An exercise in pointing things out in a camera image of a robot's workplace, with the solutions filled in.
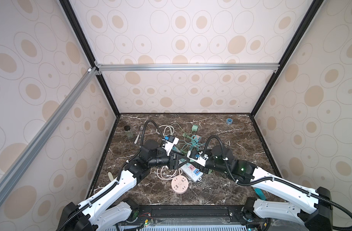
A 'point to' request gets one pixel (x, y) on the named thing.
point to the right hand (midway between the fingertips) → (192, 155)
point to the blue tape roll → (229, 121)
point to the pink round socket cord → (172, 178)
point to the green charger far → (194, 128)
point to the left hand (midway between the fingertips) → (189, 160)
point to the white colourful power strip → (192, 172)
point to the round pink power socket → (180, 184)
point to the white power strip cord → (164, 129)
